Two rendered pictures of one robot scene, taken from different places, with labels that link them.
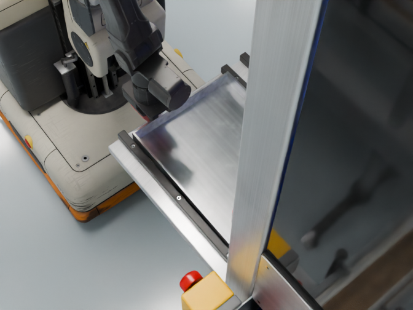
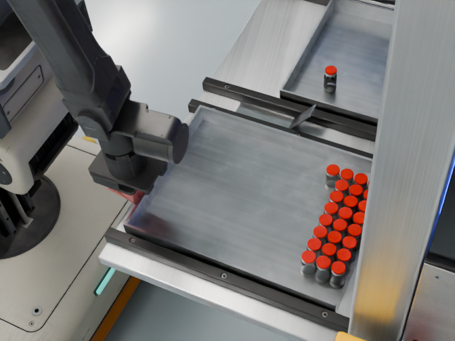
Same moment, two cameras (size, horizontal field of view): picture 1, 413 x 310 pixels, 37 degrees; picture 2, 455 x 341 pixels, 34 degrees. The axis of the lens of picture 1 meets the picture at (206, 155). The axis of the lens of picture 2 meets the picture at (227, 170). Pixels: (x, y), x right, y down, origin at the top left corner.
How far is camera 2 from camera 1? 0.27 m
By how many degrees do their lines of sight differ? 12
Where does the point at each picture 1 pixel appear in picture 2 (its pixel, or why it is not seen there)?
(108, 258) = not seen: outside the picture
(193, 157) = (212, 222)
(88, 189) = not seen: outside the picture
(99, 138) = (43, 279)
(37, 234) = not seen: outside the picture
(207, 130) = (210, 183)
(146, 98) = (131, 168)
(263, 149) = (434, 82)
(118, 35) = (82, 87)
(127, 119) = (67, 241)
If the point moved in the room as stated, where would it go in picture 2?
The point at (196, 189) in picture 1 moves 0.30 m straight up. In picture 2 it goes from (237, 256) to (223, 128)
